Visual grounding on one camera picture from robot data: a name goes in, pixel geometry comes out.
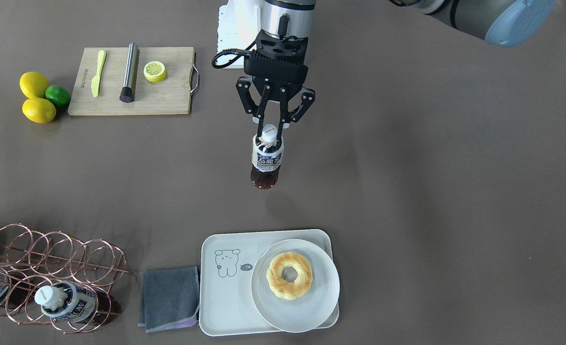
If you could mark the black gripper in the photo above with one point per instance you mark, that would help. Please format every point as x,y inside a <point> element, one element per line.
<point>267,87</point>

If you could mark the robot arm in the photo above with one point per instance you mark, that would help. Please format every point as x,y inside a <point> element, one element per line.
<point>498,22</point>

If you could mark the white serving tray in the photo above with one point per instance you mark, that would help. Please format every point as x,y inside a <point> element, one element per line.
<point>226,267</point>

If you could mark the bamboo cutting board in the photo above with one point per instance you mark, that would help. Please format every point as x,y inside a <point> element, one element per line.
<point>171,96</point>

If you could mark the lemon half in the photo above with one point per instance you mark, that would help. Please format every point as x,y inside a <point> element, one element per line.
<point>155,71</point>

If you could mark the steel muddler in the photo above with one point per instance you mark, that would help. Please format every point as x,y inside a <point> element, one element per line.
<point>127,92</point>

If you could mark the yellow plastic knife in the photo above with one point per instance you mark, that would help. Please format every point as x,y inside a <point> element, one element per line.
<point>95,83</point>

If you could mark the white plate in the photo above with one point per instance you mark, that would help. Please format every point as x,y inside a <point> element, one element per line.
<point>309,311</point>

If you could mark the green lime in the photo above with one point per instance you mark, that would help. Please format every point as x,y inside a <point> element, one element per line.
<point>58,96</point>

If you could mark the grey folded cloth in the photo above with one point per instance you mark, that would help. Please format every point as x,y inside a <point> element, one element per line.
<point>170,299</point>

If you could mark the yellow lemon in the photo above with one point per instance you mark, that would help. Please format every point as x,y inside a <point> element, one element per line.
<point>33,84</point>
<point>39,110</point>

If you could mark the ring donut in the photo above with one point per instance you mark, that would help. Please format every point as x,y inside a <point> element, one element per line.
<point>289,276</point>

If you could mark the copper wire bottle rack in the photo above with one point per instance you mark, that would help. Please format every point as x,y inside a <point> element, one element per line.
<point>30,259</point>

